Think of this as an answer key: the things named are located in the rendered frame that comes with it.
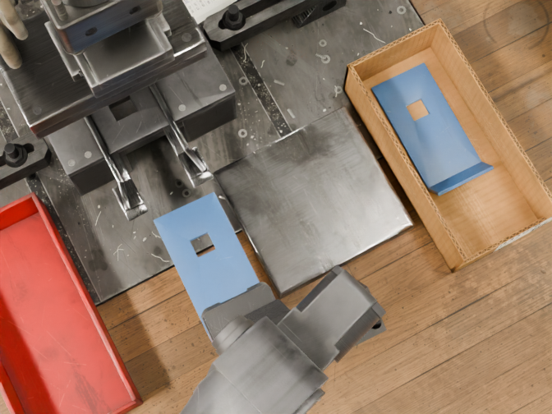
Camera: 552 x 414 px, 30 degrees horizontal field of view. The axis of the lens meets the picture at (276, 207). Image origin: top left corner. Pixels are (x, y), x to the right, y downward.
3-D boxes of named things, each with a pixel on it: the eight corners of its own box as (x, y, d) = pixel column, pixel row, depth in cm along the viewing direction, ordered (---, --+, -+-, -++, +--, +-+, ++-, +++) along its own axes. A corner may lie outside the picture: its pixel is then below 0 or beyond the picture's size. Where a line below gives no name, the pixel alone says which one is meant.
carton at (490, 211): (451, 275, 115) (463, 260, 108) (342, 90, 121) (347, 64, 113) (548, 223, 117) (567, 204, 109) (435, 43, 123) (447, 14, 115)
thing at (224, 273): (215, 351, 103) (212, 343, 100) (154, 221, 108) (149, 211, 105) (278, 319, 104) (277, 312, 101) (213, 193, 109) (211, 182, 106)
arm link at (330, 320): (322, 254, 89) (315, 233, 77) (394, 324, 87) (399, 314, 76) (227, 350, 88) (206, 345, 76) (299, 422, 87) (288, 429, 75)
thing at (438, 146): (434, 202, 116) (439, 195, 113) (370, 89, 120) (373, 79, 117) (489, 176, 117) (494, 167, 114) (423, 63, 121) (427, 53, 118)
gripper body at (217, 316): (264, 278, 94) (280, 294, 87) (307, 375, 96) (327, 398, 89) (199, 309, 93) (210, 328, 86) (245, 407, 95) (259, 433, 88)
